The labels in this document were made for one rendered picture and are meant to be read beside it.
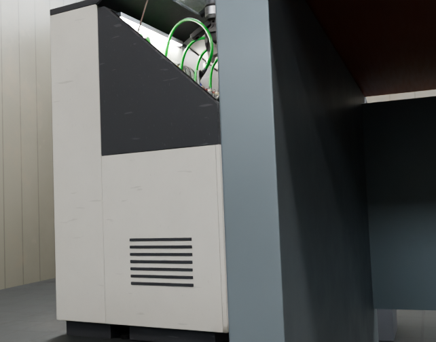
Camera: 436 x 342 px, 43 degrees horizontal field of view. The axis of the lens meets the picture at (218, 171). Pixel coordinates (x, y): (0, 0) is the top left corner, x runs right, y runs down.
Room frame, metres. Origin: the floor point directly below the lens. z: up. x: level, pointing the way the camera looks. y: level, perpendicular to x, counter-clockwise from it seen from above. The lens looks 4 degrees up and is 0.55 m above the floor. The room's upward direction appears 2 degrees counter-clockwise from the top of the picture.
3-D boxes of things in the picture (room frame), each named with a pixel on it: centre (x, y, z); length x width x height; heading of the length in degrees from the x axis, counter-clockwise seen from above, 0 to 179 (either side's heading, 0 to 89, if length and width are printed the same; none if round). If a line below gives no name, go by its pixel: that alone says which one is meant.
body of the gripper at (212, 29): (2.49, -0.01, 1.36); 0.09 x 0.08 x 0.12; 63
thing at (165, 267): (2.56, 0.09, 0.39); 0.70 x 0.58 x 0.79; 153
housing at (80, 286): (3.07, 0.31, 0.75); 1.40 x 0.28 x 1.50; 153
